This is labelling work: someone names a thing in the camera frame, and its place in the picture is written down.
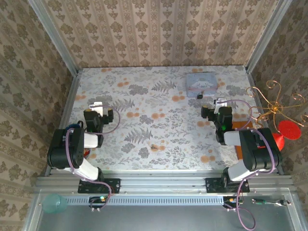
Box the blue enamel mug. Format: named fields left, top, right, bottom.
left=66, top=120, right=84, bottom=130

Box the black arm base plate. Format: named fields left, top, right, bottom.
left=205, top=177, right=250, bottom=193
left=77, top=178, right=121, bottom=194

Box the aluminium frame post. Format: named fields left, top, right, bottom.
left=244, top=0, right=293, bottom=73
left=27, top=0, right=80, bottom=77

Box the cartoon print tin box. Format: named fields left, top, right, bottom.
left=185, top=73, right=219, bottom=98

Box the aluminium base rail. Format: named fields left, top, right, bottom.
left=36, top=169, right=295, bottom=193

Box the green translucent plastic cup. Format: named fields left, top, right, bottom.
left=42, top=193, right=67, bottom=215

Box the slotted grey cable duct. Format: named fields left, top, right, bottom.
left=61, top=196, right=228, bottom=205

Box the loose connector wire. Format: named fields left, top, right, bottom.
left=252, top=198, right=292, bottom=206

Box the aluminium side rail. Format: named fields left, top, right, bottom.
left=245, top=68, right=285, bottom=176
left=45, top=69, right=84, bottom=176

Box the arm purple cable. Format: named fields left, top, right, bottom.
left=64, top=105, right=121, bottom=212
left=220, top=99, right=277, bottom=231

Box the red hourglass shaped object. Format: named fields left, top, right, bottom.
left=271, top=120, right=302, bottom=152

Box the gold wire stand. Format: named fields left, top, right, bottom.
left=245, top=80, right=308, bottom=131

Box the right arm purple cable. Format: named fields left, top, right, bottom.
left=220, top=99, right=277, bottom=231

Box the small controller board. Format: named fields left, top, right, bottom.
left=89, top=196, right=109, bottom=209
left=223, top=196, right=244, bottom=209

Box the orange leather pad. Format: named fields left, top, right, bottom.
left=231, top=120, right=254, bottom=160

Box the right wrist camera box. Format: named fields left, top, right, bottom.
left=215, top=97, right=227, bottom=109

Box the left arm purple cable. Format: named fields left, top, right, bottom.
left=64, top=105, right=121, bottom=212

